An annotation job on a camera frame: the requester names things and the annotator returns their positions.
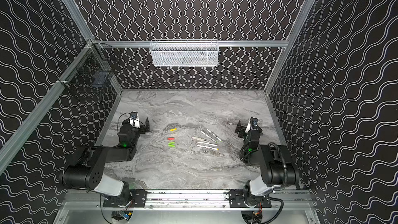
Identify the white pen green tip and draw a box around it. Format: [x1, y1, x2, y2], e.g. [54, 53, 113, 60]
[197, 141, 218, 147]

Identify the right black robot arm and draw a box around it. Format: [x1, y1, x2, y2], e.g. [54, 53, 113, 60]
[235, 117, 300, 207]

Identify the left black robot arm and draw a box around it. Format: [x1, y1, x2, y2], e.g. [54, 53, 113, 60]
[60, 112, 150, 208]

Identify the white pen red tip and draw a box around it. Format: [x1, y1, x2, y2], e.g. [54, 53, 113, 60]
[192, 136, 210, 143]

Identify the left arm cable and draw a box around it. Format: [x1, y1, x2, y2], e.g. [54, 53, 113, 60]
[117, 111, 134, 131]

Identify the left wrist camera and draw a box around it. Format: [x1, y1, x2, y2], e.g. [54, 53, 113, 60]
[129, 112, 140, 128]

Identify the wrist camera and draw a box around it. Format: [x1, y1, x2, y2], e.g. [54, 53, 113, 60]
[129, 112, 140, 128]
[245, 117, 258, 133]

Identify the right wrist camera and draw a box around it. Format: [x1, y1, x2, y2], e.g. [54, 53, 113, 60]
[245, 117, 258, 133]

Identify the white wire mesh basket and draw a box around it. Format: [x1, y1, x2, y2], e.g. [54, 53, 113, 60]
[149, 39, 220, 67]

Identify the black wire mesh basket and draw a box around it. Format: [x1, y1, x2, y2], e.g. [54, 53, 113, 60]
[62, 43, 122, 102]

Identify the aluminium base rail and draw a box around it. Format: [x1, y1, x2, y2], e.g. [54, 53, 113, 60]
[62, 189, 312, 211]

